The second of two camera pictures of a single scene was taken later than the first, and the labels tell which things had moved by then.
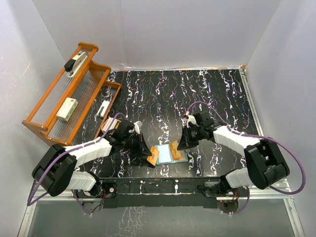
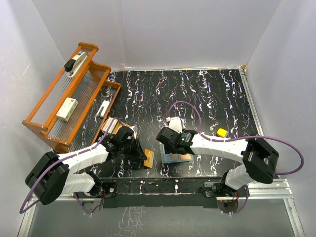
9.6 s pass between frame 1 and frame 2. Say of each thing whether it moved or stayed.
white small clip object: stayed
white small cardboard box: stayed
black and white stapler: stayed
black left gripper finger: moved
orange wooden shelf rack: stayed
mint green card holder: moved
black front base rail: stayed
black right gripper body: moved
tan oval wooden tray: stayed
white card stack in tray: stayed
